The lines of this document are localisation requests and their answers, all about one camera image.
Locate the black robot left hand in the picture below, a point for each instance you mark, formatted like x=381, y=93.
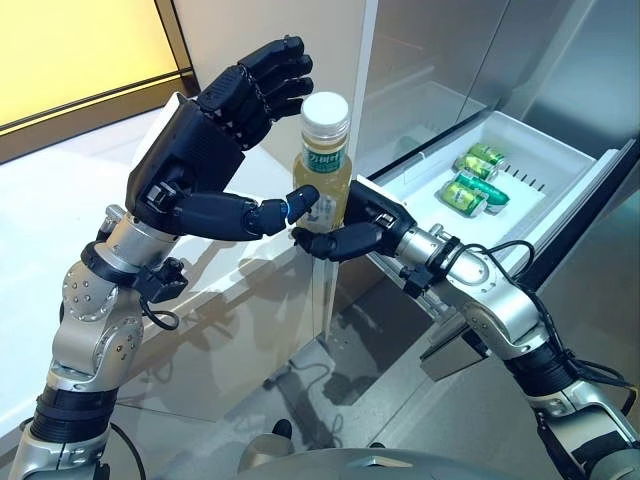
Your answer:
x=200, y=150

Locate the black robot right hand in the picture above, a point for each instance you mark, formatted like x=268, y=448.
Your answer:
x=375, y=220

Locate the clear tea bottle white cap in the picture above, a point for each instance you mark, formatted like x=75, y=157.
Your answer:
x=322, y=160

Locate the white fridge drawer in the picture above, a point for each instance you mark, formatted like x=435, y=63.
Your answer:
x=550, y=165

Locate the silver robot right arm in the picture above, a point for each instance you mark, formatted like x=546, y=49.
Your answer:
x=505, y=305

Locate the stainless steel fridge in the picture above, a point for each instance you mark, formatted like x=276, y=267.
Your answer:
x=550, y=50

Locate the dark green drink can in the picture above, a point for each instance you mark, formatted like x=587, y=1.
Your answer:
x=485, y=189

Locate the grey robot torso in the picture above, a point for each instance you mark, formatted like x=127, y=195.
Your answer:
x=370, y=460

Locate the silver robot left leg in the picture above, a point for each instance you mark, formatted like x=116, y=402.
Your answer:
x=265, y=445

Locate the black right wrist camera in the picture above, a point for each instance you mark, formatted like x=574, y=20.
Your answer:
x=417, y=281

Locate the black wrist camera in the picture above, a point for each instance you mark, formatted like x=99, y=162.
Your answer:
x=417, y=281
x=162, y=280

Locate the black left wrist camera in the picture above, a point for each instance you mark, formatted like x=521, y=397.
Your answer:
x=162, y=280

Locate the yellow window with dark frame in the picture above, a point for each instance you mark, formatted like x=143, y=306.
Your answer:
x=75, y=55

